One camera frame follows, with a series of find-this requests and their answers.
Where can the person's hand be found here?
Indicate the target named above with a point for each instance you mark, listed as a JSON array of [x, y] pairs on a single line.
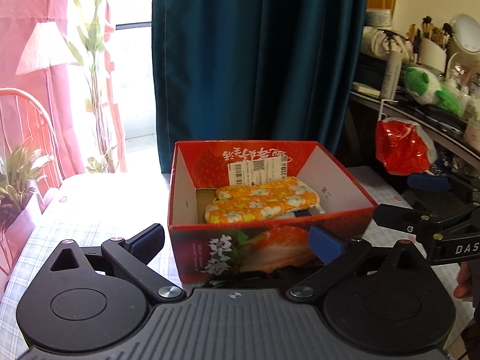
[[464, 288]]

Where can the red metal chair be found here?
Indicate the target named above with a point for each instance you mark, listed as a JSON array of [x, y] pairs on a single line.
[[24, 120]]

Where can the teal curtain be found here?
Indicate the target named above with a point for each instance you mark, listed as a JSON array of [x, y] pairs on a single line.
[[253, 69]]

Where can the red plastic bag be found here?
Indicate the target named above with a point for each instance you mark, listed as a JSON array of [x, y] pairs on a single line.
[[403, 147]]

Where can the potted spiky plant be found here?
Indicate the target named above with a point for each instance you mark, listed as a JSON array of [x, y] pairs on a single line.
[[21, 200]]

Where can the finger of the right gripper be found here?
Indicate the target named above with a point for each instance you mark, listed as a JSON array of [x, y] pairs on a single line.
[[429, 183]]

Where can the orange floral cloth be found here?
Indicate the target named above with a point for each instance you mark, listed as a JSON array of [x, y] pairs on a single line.
[[249, 203]]

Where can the tall bamboo plant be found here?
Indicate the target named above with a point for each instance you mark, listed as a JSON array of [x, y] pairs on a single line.
[[87, 53]]

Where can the white brush holder cup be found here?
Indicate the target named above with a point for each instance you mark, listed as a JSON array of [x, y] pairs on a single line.
[[432, 56]]

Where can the green white plush toy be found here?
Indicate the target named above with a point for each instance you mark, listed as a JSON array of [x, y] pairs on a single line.
[[426, 88]]

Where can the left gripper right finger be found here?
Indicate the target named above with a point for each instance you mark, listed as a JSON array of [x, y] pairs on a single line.
[[340, 258]]

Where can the red strawberry cardboard box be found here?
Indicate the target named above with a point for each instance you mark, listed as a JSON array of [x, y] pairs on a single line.
[[203, 251]]

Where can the pink sheer curtain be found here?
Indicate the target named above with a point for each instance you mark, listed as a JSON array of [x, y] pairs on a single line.
[[35, 58]]

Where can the white tube bottle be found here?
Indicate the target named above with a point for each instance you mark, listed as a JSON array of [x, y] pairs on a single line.
[[391, 76]]

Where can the white cloth bag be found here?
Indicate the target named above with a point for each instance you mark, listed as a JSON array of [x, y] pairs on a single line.
[[379, 42]]

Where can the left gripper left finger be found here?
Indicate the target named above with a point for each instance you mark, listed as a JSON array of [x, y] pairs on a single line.
[[130, 258]]

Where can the round white mirror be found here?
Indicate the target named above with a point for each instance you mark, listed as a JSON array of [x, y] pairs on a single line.
[[465, 35]]

